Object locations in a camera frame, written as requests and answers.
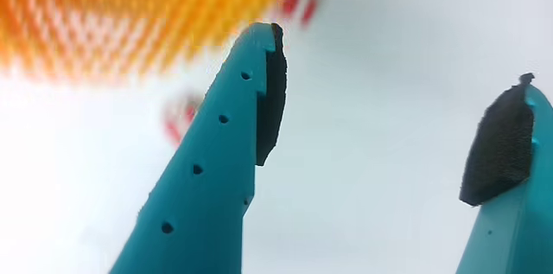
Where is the yellow honeycomb basket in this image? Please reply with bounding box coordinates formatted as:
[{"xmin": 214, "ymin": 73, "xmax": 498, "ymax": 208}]
[{"xmin": 0, "ymin": 0, "xmax": 303, "ymax": 85}]

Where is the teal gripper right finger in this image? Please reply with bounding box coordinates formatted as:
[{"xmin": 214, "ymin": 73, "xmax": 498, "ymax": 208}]
[{"xmin": 455, "ymin": 72, "xmax": 553, "ymax": 274}]

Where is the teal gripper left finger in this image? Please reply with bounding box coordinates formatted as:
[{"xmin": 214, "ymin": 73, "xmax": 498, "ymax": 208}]
[{"xmin": 108, "ymin": 21, "xmax": 289, "ymax": 274}]

